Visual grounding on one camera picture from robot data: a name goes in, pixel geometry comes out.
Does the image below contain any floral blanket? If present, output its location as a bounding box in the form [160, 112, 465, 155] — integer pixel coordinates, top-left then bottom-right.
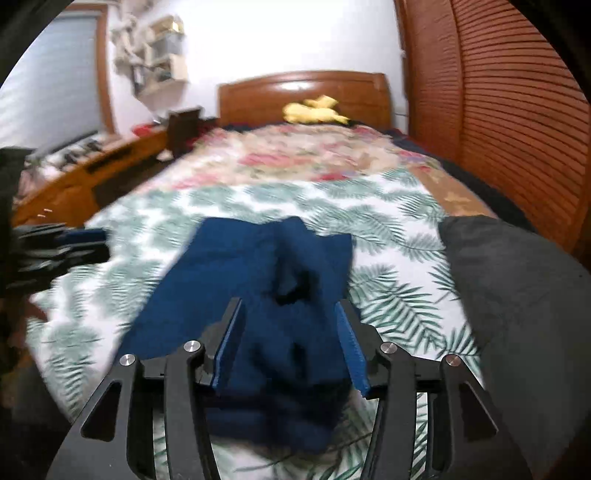
[134, 124, 495, 217]

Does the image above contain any yellow plush toy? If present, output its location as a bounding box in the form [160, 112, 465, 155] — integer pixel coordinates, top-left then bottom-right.
[283, 95, 350, 125]

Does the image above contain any white wall shelf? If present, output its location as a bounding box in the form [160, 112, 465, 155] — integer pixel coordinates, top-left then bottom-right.
[134, 14, 190, 97]

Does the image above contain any navy blue suit jacket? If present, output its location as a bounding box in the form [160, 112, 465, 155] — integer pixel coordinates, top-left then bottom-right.
[115, 216, 356, 455]

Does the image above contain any wooden desk cabinet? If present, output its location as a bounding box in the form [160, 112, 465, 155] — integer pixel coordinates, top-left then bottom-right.
[11, 124, 176, 232]

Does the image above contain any dark grey pillow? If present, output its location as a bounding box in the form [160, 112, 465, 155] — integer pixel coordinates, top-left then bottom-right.
[436, 216, 591, 480]

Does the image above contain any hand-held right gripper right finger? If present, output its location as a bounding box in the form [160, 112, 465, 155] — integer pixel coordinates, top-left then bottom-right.
[335, 299, 534, 480]

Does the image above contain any beige tied curtain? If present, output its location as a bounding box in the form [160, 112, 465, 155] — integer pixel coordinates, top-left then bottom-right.
[111, 0, 148, 70]

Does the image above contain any wooden louvred wardrobe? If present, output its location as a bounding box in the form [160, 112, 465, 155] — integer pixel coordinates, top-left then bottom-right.
[394, 0, 591, 259]

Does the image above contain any wooden bed headboard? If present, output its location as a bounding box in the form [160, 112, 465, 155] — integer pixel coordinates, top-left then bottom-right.
[217, 70, 393, 130]

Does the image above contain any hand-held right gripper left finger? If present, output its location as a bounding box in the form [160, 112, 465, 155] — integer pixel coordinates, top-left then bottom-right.
[46, 296, 245, 480]

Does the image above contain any grey window blind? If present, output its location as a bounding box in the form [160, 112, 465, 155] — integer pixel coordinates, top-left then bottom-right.
[0, 4, 116, 158]

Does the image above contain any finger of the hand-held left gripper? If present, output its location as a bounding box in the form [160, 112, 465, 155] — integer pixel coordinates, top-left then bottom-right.
[15, 246, 112, 284]
[18, 224, 108, 251]

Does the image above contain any dark wooden chair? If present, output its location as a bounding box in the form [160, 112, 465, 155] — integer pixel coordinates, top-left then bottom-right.
[159, 106, 204, 160]

